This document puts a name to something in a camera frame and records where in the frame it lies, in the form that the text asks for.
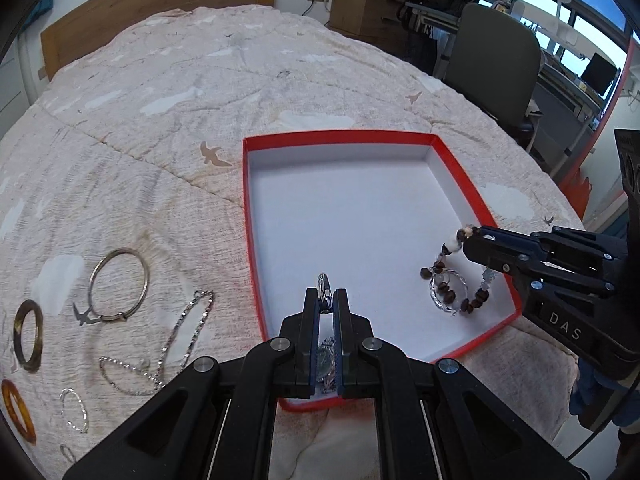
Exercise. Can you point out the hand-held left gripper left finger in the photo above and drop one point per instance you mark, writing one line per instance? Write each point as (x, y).
(312, 320)

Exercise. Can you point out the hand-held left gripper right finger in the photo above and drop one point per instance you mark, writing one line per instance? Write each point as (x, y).
(340, 320)

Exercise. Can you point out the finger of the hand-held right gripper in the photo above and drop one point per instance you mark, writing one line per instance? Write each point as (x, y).
(585, 245)
(500, 255)

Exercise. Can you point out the silver wristwatch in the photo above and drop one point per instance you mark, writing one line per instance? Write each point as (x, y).
(326, 357)

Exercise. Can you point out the red cardboard box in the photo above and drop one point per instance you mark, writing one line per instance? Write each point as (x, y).
(350, 210)

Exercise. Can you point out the large plain metal bangle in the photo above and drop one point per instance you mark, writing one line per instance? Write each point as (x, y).
(119, 317)

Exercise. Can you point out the small silver twisted bangle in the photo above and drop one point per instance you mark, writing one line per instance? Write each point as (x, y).
(85, 422)

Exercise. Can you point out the person's right hand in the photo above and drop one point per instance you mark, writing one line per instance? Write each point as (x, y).
(590, 390)

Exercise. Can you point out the black monitor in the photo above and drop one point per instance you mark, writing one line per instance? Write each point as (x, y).
(599, 72)

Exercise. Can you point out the beige bird print bedspread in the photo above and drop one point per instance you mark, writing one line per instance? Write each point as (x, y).
(200, 160)

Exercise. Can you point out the grey office chair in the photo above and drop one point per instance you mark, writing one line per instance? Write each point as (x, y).
(495, 55)

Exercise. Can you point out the wooden cabinet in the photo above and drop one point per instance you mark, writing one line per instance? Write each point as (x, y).
(360, 15)

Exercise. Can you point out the wooden headboard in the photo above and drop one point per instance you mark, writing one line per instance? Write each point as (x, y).
(150, 5)

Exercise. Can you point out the teal curtain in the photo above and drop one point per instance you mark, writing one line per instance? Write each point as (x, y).
(42, 7)

